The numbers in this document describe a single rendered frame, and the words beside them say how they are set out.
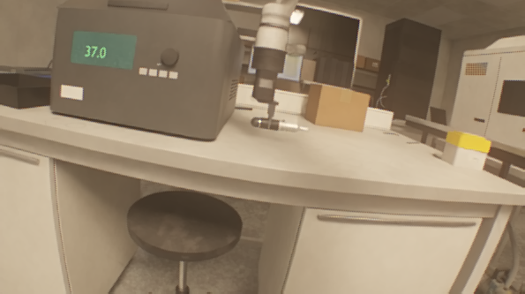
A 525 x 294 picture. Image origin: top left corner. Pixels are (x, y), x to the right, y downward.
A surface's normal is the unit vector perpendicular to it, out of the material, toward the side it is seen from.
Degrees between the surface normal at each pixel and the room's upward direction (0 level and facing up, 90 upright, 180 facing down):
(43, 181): 90
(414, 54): 90
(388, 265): 90
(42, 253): 90
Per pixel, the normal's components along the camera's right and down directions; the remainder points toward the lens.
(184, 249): 0.28, -0.77
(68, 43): 0.03, 0.17
